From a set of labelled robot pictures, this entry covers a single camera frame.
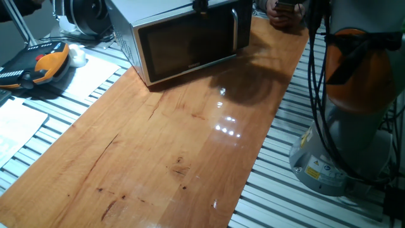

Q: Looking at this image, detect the orange and black teach pendant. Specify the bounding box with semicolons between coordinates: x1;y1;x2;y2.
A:
0;41;71;91

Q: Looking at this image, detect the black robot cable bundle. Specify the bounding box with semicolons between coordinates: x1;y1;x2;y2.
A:
307;0;390;187

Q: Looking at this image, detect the dark sleeved forearm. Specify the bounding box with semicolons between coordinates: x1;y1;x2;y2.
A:
0;0;44;23

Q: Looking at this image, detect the dark smartphone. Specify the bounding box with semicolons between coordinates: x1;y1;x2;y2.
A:
274;0;300;13

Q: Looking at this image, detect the white crumpled object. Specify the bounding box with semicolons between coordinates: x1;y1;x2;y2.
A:
67;43;87;68

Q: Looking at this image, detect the aluminium stand leg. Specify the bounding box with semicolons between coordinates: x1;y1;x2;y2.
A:
2;0;38;48

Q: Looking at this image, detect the black strap on arm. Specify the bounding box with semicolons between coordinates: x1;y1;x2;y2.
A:
321;30;403;86

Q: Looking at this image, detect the thin black cable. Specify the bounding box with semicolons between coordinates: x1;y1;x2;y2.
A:
38;30;115;44

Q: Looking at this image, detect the silver microwave oven body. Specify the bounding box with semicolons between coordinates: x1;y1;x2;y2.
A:
104;0;254;87

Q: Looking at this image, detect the bare person hand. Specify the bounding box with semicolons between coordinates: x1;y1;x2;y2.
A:
265;0;306;30

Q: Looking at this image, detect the white printed paper sheet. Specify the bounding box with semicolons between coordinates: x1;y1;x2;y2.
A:
0;97;49;169

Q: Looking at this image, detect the black round machine silver ring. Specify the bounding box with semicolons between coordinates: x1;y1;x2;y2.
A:
51;0;114;41

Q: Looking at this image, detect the silver metal appliance with glass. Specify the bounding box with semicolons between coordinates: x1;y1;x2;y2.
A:
132;1;242;87

